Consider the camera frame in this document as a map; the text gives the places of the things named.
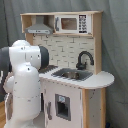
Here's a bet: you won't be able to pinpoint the white oven door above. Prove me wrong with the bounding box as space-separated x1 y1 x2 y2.
5 93 12 123

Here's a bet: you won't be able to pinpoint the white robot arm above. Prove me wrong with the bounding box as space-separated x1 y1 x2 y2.
0 40 49 128

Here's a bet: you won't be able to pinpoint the wooden toy kitchen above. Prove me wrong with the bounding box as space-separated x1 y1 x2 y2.
19 10 115 128

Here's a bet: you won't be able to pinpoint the black toy faucet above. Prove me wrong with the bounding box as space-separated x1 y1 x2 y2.
76 51 94 70

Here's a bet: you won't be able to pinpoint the black stovetop red burners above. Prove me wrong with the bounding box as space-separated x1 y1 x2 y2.
39 65 58 73

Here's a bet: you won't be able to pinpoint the grey toy sink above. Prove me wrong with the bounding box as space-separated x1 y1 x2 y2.
53 68 93 81

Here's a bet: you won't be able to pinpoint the white cabinet door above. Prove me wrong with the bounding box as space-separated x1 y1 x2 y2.
43 81 82 128

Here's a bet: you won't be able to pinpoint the toy microwave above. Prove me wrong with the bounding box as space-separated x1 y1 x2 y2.
55 14 92 34

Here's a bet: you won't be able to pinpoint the grey range hood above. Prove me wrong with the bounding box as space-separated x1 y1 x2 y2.
25 16 53 35

